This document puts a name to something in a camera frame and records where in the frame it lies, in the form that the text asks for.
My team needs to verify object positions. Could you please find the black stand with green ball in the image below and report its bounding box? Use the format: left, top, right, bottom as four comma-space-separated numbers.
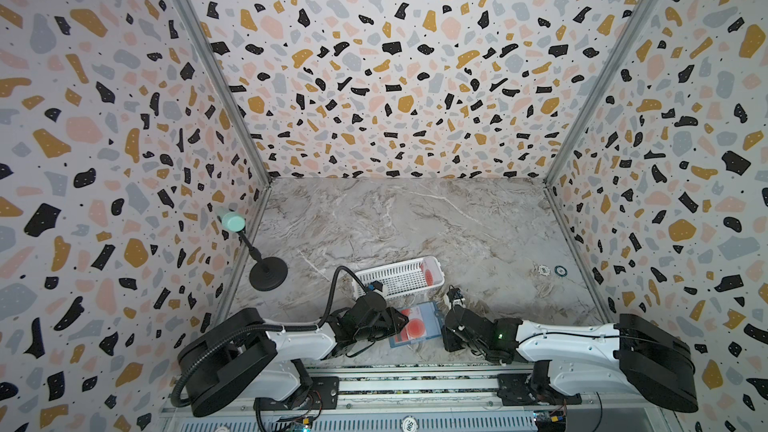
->
217, 208, 288, 292

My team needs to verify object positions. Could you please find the aluminium rail base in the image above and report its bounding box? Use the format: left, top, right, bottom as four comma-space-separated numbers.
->
157, 362, 679, 432

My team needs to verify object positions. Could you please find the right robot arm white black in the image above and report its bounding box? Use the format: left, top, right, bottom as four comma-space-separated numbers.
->
444, 302, 699, 413

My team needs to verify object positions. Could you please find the white plastic basket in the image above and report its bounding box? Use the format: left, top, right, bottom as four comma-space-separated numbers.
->
356, 256, 444, 299

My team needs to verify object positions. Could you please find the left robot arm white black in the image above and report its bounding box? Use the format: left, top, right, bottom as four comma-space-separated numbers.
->
170, 290, 409, 417

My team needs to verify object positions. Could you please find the stack of red-circle cards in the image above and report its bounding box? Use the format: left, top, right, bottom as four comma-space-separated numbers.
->
421, 258, 444, 288

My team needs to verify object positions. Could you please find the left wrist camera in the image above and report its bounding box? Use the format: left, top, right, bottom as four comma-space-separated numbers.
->
366, 281, 386, 295

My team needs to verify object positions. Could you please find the black corrugated cable hose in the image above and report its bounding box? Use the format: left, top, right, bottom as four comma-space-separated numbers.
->
169, 265, 370, 409

